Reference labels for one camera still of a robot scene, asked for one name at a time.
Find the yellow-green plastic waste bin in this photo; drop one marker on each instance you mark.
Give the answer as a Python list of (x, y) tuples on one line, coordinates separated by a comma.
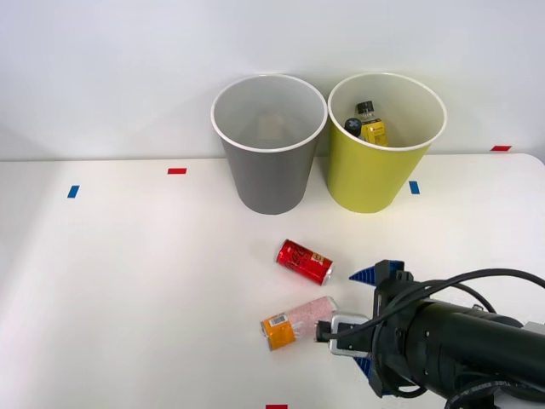
[(366, 179)]

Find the yellow label bottle, black cap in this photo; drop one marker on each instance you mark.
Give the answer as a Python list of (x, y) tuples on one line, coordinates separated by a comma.
[(375, 132)]

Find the grey plastic waste bin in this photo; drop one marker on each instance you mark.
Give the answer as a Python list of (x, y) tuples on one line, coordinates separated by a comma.
[(268, 179)]

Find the bottle with cross-marked black cap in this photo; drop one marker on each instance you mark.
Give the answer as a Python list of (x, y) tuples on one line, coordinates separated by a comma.
[(352, 124)]

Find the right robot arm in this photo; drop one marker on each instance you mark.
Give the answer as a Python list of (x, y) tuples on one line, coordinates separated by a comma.
[(460, 336)]

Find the pink and orange drink can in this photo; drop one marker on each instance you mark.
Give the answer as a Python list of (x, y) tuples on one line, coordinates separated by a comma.
[(294, 321)]

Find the red drink can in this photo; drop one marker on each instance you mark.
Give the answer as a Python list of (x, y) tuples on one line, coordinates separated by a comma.
[(302, 262)]

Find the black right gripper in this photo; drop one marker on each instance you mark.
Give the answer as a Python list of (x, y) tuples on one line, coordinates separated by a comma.
[(392, 346)]

